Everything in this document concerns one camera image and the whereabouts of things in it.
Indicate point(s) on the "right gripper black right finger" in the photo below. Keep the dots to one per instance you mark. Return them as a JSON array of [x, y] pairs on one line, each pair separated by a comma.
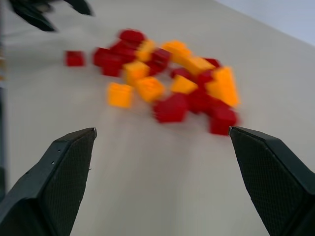
[[278, 182]]

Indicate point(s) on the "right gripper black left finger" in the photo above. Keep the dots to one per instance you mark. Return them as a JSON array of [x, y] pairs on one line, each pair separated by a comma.
[[49, 191]]

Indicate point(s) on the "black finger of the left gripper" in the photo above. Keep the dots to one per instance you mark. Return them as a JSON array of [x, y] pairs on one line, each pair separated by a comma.
[[80, 6], [32, 16]]

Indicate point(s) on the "red toy block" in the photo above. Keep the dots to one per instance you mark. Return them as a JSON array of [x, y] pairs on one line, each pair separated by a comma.
[[199, 99], [222, 119], [112, 70], [131, 36], [155, 68], [161, 56], [171, 108], [74, 58], [204, 77], [182, 72], [124, 50], [103, 57], [212, 62]]

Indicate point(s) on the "orange toy block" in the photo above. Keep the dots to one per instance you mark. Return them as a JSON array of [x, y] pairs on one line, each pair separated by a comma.
[[198, 64], [150, 88], [135, 71], [145, 50], [177, 49], [224, 86], [183, 84], [119, 95]]

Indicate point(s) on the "dark upright frame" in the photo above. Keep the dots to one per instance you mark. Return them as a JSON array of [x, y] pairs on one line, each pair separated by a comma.
[[2, 123]]

